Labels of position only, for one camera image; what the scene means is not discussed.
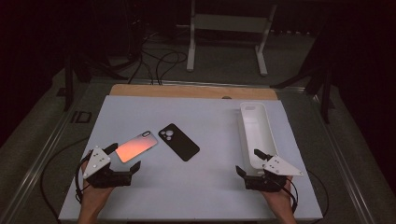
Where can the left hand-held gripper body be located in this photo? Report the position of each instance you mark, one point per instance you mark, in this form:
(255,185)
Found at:
(97,160)

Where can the person's right hand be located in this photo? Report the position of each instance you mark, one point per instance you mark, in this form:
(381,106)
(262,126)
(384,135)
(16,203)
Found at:
(281,200)

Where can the black phone case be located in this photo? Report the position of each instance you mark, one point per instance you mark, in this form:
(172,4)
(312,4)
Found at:
(180,143)

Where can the black tripod stand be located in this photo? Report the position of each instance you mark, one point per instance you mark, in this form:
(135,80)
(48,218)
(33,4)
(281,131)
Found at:
(326,99)
(68,87)

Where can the white metal stand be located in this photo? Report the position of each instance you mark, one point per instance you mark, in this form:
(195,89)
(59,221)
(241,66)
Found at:
(191,46)

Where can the white plastic bin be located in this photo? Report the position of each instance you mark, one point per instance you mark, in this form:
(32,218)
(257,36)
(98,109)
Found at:
(258,133)

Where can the person's left hand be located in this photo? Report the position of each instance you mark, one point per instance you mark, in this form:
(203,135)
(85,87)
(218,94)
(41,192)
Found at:
(95,196)

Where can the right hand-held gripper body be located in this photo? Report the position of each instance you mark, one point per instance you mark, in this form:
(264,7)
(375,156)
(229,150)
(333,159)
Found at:
(280,168)

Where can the metal floor rail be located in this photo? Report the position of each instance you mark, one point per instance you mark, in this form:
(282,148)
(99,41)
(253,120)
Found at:
(345,174)
(34,172)

